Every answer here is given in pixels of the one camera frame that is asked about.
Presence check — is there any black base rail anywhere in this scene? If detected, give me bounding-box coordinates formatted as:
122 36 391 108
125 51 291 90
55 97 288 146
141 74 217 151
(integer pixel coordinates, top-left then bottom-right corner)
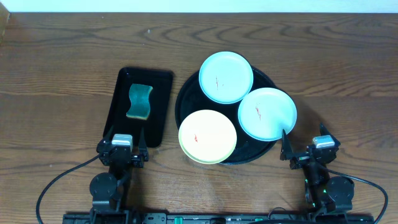
62 213 374 224

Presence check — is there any yellow plate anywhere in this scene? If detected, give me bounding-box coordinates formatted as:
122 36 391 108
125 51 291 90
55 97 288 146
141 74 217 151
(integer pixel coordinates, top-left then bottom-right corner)
178 110 237 164

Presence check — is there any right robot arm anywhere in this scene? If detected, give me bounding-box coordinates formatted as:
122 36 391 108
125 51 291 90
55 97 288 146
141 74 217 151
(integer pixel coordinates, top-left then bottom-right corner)
280 124 354 222

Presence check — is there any green yellow sponge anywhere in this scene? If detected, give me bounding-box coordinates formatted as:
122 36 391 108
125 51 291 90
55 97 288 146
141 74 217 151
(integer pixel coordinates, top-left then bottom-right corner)
126 83 153 120

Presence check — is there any black round tray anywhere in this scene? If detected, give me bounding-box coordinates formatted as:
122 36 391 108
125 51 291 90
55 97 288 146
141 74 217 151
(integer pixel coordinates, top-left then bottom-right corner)
175 72 276 165

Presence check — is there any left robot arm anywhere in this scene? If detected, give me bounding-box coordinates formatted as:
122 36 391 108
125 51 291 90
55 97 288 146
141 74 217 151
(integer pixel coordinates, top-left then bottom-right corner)
88 129 149 224

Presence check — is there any light blue plate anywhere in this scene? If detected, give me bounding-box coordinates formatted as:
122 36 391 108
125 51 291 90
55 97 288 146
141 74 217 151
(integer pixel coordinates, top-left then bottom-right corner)
198 52 254 104
238 88 297 141

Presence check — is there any black rectangular tray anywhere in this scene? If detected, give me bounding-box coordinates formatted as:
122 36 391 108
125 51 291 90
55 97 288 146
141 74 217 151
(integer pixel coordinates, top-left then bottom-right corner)
103 67 174 147

